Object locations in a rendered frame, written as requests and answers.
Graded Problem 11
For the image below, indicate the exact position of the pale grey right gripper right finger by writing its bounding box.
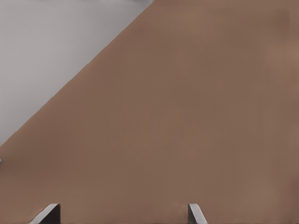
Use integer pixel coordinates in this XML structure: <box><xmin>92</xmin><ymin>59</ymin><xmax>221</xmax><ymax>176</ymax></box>
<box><xmin>187</xmin><ymin>203</ymin><xmax>208</xmax><ymax>224</ymax></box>

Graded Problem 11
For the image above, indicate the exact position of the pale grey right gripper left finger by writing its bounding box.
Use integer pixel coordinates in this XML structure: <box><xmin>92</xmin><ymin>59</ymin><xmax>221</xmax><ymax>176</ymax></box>
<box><xmin>29</xmin><ymin>203</ymin><xmax>61</xmax><ymax>224</ymax></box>

